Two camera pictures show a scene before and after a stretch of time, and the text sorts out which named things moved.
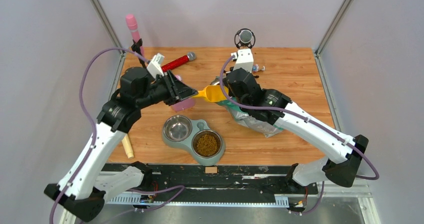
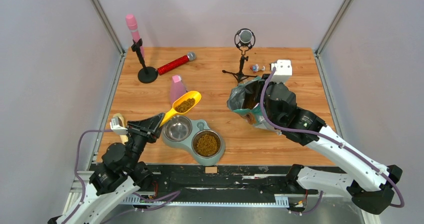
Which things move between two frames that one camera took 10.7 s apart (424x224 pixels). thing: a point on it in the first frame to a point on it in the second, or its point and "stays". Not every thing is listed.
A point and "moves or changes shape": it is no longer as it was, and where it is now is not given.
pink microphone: [132, 23] stays
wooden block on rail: [211, 169] stays
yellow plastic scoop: [213, 93] to [182, 105]
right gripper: [230, 92] to [257, 97]
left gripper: [177, 90] to [148, 127]
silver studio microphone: [244, 37] stays
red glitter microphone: [190, 57] stays
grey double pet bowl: [207, 145] stays
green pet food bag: [262, 125] moves or changes shape
